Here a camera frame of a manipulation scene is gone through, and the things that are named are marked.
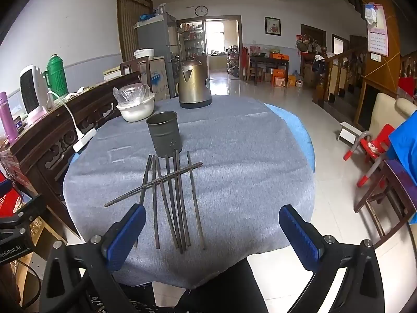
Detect grey tablecloth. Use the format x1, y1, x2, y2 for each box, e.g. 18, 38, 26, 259
63, 95, 316, 289

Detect red box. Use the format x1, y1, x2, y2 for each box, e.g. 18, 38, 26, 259
0, 173, 24, 217

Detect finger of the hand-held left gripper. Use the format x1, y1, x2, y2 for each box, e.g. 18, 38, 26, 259
0, 194, 44, 238

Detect brown wooden chair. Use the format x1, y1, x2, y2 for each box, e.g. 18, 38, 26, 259
120, 56, 152, 101

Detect white fan heater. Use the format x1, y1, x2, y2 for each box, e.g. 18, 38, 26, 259
20, 65, 50, 126

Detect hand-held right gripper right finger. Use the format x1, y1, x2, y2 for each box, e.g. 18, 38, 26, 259
278, 204, 388, 313

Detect white bowl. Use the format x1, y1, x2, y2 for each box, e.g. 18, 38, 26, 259
116, 93, 155, 123

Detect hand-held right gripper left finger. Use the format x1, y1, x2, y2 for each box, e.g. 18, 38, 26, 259
39, 204, 146, 313

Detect dark wooden chair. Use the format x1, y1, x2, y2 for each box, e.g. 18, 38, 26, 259
353, 160, 417, 248

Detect orange box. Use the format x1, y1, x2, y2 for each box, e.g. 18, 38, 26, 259
272, 68, 289, 87

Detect gold electric kettle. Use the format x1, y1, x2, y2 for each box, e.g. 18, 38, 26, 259
177, 57, 212, 109

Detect wooden stair railing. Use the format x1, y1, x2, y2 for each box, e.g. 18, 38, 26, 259
313, 47, 369, 108

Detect pink bottle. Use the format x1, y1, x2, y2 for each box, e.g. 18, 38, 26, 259
0, 92, 19, 145

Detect glass display cabinet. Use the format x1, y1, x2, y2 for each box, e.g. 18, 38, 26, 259
177, 22, 206, 69

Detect dark wooden dining table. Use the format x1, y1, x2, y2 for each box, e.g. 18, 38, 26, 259
249, 55, 290, 83

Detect cardboard box with blue print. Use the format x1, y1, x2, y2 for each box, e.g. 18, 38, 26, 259
140, 57, 170, 101

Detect pile of dark chopsticks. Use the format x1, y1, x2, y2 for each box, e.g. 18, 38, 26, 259
104, 151, 206, 254

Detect white power strip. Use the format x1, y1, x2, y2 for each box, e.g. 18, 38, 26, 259
72, 128, 97, 153

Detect beige armchair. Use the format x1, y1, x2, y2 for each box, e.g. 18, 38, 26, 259
368, 93, 417, 141

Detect white step stool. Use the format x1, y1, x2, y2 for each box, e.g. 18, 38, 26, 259
337, 121, 363, 144

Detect wall calendar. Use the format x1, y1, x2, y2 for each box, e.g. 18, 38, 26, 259
365, 3, 390, 57

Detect white cable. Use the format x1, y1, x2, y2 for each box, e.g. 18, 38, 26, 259
47, 91, 82, 135

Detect green thermos flask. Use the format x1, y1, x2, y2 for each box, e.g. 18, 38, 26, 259
43, 54, 69, 98

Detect blue cloth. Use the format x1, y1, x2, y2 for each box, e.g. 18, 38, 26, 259
387, 111, 417, 225

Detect grey refrigerator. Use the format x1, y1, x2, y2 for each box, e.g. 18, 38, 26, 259
136, 13, 178, 100

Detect person's dark trousers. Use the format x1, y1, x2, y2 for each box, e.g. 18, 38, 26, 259
88, 257, 268, 313

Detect red plastic chair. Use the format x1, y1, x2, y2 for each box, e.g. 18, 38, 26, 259
343, 124, 395, 188

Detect black cable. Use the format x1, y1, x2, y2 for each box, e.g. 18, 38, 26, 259
20, 261, 93, 311

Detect framed wall picture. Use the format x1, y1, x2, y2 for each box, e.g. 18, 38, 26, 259
265, 17, 281, 36

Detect brown wooden door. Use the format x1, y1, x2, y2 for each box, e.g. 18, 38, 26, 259
116, 0, 153, 62

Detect carved wooden sideboard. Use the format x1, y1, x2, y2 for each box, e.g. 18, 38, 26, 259
0, 72, 144, 239

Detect dark perforated metal utensil holder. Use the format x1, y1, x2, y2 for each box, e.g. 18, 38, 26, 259
146, 111, 183, 159

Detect blue table cover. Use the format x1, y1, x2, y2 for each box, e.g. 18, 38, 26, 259
264, 103, 316, 178

